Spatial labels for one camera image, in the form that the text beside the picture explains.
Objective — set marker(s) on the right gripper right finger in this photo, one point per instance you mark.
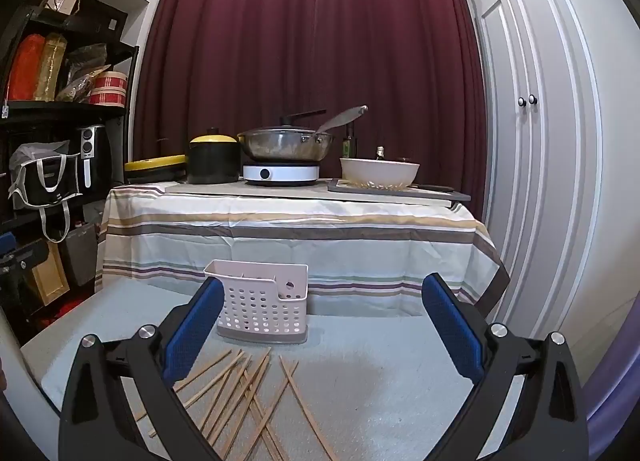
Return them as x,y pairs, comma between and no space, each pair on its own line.
549,420

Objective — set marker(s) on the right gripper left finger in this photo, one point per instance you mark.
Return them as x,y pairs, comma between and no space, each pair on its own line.
97,422

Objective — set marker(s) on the wooden framed board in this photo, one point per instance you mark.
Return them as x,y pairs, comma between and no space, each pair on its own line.
50,276

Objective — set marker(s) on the white perforated utensil basket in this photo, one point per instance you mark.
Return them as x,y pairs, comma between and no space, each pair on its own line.
263,303

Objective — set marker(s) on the striped tablecloth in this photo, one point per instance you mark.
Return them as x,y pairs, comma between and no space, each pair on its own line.
365,254

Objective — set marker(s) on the black white tote bag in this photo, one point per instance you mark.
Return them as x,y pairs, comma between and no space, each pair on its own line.
45,175

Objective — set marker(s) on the dark cutting board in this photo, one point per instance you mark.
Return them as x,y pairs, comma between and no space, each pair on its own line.
422,191

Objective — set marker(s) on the yellow black flat grill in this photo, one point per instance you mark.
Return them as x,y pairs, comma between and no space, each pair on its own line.
165,168

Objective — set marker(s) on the black air fryer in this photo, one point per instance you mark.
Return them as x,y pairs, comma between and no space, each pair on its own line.
95,165

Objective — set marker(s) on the black pot yellow lid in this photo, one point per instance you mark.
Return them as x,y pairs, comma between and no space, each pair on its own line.
214,158

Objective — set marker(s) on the white induction cooker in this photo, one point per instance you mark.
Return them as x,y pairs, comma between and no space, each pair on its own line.
281,173

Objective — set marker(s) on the white mixing bowl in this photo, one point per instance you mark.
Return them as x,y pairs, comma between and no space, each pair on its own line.
379,174

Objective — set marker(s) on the red striped round tins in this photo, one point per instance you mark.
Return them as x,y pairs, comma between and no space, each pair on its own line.
110,89

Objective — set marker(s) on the steel frying pan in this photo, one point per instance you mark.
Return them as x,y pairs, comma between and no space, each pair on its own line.
291,143

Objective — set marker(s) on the olive oil bottle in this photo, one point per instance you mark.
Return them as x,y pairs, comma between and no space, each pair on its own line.
349,144

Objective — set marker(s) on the red package on shelf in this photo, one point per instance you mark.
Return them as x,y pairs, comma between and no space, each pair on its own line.
25,68

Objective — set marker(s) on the black shelf unit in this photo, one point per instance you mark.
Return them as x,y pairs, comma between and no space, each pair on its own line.
93,33

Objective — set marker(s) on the gold package on shelf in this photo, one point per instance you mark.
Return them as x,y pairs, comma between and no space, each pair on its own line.
50,64

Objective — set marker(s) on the white cabinet doors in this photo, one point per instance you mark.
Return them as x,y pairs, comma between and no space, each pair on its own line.
562,194

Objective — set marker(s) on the dark red curtain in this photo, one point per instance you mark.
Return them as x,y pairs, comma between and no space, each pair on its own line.
235,65

